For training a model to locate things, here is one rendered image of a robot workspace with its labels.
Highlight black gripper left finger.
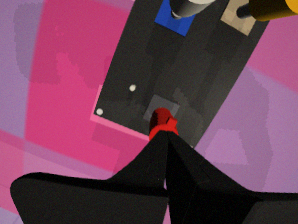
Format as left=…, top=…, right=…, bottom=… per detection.
left=9, top=129, right=169, bottom=224

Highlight black circuit board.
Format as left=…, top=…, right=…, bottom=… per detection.
left=94, top=0, right=298, bottom=149

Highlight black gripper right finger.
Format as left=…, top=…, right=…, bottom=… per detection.
left=165, top=131, right=298, bottom=224

